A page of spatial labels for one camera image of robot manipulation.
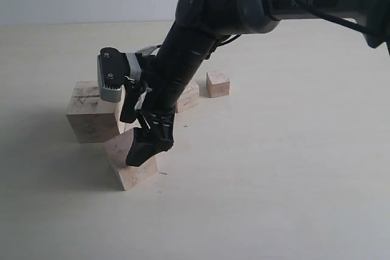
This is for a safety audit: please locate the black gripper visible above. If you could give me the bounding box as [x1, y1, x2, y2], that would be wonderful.
[121, 25, 218, 167]

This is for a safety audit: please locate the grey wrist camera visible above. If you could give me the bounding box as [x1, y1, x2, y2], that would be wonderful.
[97, 47, 142, 103]

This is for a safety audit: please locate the second largest wooden cube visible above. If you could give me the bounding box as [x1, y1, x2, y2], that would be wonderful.
[103, 128, 158, 191]

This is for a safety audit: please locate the third largest wooden cube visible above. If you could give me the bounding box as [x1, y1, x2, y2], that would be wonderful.
[175, 82, 200, 113]

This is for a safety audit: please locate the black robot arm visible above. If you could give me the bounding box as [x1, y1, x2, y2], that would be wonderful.
[121, 0, 389, 167]

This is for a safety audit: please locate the smallest wooden cube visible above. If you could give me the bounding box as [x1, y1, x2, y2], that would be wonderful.
[206, 70, 230, 98]

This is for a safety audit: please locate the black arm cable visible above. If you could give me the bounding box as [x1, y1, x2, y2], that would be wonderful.
[210, 0, 390, 47]

